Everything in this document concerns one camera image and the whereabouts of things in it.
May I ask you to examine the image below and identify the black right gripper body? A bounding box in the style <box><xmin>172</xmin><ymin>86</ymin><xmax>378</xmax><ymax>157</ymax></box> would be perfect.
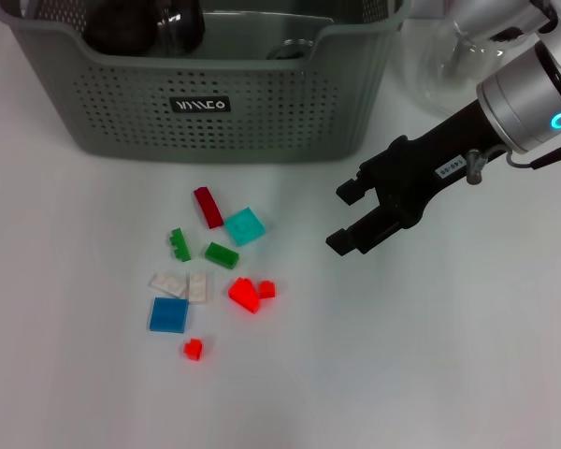
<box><xmin>359</xmin><ymin>99</ymin><xmax>507</xmax><ymax>231</ymax></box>

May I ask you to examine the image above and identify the red sloped building brick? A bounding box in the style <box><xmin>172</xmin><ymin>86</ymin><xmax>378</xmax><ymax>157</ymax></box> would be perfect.
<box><xmin>227</xmin><ymin>277</ymin><xmax>262</xmax><ymax>313</ymax></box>

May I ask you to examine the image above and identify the grey perforated storage bin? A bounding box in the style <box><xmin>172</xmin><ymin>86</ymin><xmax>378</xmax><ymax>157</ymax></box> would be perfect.
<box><xmin>0</xmin><ymin>0</ymin><xmax>415</xmax><ymax>167</ymax></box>

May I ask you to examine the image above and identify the glass teapot steel infuser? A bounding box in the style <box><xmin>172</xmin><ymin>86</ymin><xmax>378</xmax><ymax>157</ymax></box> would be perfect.
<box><xmin>396</xmin><ymin>18</ymin><xmax>513</xmax><ymax>118</ymax></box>

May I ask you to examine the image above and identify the teal square building plate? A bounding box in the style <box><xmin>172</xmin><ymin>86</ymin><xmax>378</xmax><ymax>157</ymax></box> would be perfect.
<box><xmin>223</xmin><ymin>207</ymin><xmax>266</xmax><ymax>248</ymax></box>

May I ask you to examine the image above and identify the dark red long brick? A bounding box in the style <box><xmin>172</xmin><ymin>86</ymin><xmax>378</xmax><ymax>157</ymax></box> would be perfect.
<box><xmin>194</xmin><ymin>186</ymin><xmax>224</xmax><ymax>230</ymax></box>

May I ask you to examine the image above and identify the green rectangular building brick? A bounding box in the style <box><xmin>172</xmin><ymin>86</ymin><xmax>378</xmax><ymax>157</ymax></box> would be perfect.
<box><xmin>204</xmin><ymin>241</ymin><xmax>241</xmax><ymax>271</ymax></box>

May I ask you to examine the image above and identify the white flat building plate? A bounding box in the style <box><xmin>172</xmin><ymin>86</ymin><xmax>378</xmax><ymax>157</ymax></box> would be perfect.
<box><xmin>149</xmin><ymin>271</ymin><xmax>190</xmax><ymax>298</ymax></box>
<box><xmin>187</xmin><ymin>271</ymin><xmax>215</xmax><ymax>305</ymax></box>

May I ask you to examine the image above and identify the small green building brick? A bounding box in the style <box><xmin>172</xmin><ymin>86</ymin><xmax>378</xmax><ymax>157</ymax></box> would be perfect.
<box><xmin>169</xmin><ymin>227</ymin><xmax>193</xmax><ymax>263</ymax></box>

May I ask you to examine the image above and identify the blue square building plate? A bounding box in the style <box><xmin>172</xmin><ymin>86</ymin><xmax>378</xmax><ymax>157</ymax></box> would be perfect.
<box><xmin>148</xmin><ymin>297</ymin><xmax>191</xmax><ymax>334</ymax></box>

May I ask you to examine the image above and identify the black round teapot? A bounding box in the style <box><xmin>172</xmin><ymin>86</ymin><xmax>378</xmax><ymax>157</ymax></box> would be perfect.
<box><xmin>82</xmin><ymin>0</ymin><xmax>163</xmax><ymax>55</ymax></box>

